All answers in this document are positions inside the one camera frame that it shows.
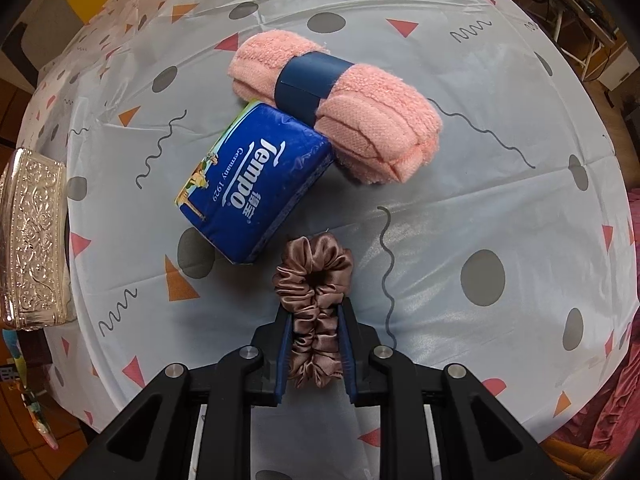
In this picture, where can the colourful printed object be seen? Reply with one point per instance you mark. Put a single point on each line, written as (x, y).
(30, 390)

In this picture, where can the brown satin scrunchie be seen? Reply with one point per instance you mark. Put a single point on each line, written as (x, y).
(310, 270)

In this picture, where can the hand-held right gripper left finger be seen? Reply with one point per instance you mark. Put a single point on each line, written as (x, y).
(282, 360)

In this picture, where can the blue tissue pack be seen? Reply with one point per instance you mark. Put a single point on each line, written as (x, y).
(250, 180)

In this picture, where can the red cloth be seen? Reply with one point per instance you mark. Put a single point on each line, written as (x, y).
(622, 400)

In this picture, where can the pink towel with blue band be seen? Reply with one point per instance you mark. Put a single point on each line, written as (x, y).
(375, 120)

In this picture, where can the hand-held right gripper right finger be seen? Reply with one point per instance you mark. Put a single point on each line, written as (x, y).
(348, 360)

